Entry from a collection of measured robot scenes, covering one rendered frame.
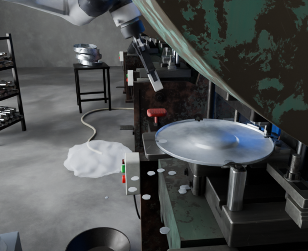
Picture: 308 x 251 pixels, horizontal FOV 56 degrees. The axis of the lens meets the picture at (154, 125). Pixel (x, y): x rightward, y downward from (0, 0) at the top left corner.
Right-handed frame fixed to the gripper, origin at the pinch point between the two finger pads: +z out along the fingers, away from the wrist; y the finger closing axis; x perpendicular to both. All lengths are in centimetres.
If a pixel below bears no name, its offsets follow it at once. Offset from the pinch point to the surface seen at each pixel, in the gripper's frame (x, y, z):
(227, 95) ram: 9.8, 38.0, 1.9
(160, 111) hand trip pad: -2.8, 1.3, 10.6
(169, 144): -6.3, 34.3, 8.2
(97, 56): -27, -261, 0
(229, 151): 5.3, 40.5, 13.6
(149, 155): -11.6, 38.8, 6.5
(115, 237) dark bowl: -48, -24, 68
